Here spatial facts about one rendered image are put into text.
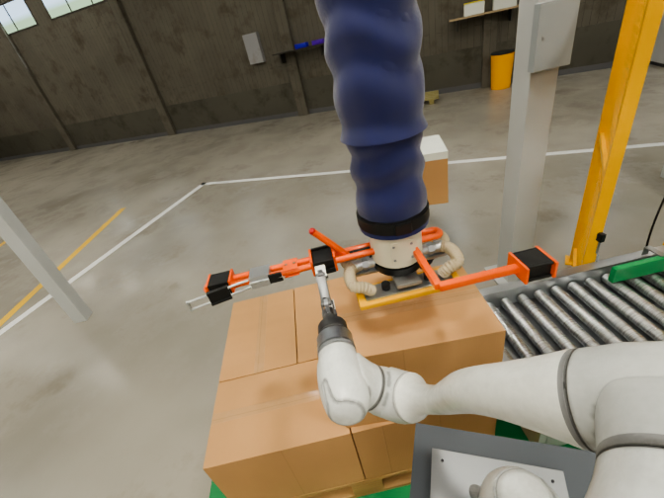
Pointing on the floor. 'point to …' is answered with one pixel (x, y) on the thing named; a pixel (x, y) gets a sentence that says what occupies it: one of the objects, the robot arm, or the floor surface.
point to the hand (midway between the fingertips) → (324, 286)
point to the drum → (501, 68)
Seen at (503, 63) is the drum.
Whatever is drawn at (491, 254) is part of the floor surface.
